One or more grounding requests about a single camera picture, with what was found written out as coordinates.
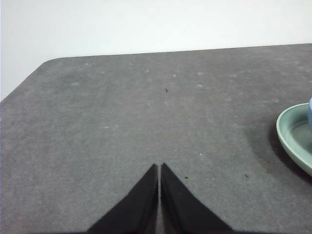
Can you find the blue ribbed bowl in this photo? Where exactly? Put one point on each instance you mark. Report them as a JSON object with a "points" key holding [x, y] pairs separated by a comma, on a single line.
{"points": [[310, 114]]}

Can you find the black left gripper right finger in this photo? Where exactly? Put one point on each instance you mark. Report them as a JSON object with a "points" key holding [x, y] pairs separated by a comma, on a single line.
{"points": [[185, 214]]}

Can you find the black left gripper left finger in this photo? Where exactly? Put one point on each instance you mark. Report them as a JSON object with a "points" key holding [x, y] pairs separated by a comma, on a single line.
{"points": [[131, 214]]}

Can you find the green round plate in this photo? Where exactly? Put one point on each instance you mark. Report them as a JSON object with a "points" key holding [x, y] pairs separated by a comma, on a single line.
{"points": [[287, 141]]}

